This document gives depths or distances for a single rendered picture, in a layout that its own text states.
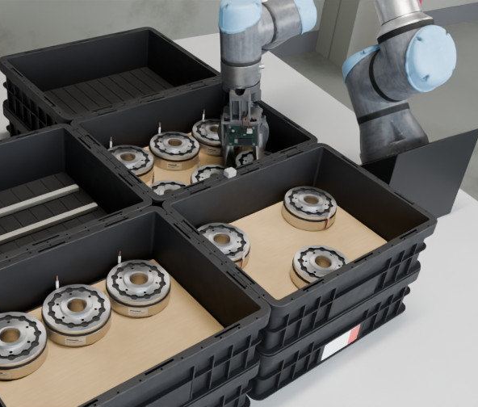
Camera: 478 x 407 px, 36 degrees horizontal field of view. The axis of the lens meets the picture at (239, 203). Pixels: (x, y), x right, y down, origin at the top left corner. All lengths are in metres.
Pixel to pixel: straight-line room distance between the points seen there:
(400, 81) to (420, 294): 0.43
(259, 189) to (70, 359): 0.49
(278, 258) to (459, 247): 0.51
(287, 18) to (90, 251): 0.54
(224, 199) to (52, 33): 2.04
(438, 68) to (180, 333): 0.72
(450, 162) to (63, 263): 0.87
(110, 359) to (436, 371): 0.60
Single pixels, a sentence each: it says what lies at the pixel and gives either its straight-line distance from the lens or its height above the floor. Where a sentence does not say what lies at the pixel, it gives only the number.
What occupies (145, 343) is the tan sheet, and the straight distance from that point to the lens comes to 1.14.
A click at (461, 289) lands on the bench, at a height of 0.70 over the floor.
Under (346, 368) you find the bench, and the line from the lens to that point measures 1.34.
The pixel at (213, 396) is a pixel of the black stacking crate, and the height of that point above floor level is 0.81.
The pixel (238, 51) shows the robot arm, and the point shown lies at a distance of 1.32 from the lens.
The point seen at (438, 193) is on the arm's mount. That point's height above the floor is 0.78.
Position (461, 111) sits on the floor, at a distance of 3.86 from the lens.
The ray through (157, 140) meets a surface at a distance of 1.53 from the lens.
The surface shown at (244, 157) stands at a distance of 1.50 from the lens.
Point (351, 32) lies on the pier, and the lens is 3.92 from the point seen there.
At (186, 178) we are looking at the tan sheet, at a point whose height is 0.83.
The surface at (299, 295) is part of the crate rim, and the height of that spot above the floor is 0.93.
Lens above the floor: 1.68
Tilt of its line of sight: 36 degrees down
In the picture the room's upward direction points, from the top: 9 degrees clockwise
